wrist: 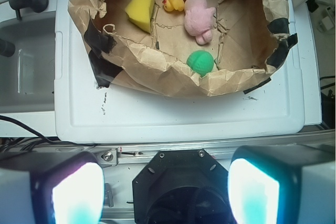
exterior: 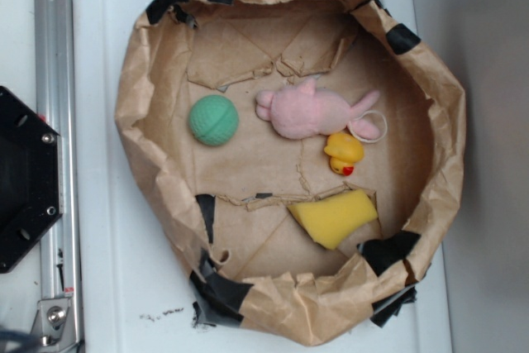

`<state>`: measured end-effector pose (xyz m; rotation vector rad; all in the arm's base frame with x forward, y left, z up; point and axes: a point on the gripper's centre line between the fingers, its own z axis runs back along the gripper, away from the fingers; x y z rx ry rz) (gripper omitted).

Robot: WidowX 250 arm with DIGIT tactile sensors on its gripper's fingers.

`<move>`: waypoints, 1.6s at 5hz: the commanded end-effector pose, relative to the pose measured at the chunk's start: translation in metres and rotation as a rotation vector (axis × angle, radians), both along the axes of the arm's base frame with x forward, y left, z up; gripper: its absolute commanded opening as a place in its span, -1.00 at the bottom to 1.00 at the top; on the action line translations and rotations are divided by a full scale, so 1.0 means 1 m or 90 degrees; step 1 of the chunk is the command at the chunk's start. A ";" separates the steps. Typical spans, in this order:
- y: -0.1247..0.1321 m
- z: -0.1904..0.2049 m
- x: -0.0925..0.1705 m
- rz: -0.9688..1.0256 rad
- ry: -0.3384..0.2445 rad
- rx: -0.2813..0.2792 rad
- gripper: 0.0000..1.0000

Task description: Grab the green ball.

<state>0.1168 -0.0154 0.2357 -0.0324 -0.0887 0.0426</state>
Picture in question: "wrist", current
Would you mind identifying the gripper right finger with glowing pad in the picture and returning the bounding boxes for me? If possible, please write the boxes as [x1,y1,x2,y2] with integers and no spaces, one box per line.
[228,145,335,223]

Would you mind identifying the pink plush bunny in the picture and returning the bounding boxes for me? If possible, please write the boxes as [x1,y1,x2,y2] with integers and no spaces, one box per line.
[184,0,216,45]

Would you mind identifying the grey sink basin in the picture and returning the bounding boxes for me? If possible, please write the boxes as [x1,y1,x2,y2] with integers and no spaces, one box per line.
[1,12,55,113]

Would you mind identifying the aluminium frame rail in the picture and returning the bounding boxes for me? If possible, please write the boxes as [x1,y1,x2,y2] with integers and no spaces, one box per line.
[90,130,335,166]

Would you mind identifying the white plastic cooler lid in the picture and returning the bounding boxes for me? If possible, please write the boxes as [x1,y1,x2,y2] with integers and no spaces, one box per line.
[54,0,305,144]

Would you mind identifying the yellow sponge wedge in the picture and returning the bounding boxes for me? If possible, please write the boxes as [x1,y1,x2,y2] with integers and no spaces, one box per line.
[124,0,155,33]

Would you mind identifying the yellow rubber duck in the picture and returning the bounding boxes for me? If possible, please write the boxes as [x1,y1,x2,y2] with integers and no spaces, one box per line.
[162,0,184,12]

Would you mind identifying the green rubber ball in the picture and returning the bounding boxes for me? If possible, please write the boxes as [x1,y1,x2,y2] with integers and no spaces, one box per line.
[186,50,214,77]

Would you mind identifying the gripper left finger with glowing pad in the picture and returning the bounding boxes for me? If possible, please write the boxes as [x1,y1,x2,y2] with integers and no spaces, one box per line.
[1,151,104,223]

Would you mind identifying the brown crumpled paper bag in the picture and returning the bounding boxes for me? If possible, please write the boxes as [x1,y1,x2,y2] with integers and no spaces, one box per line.
[68,0,297,98]

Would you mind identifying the black cable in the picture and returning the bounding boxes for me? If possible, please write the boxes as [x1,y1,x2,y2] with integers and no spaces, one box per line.
[0,115,69,145]

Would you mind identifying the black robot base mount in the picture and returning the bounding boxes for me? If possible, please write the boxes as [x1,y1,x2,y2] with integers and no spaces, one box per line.
[132,149,236,223]

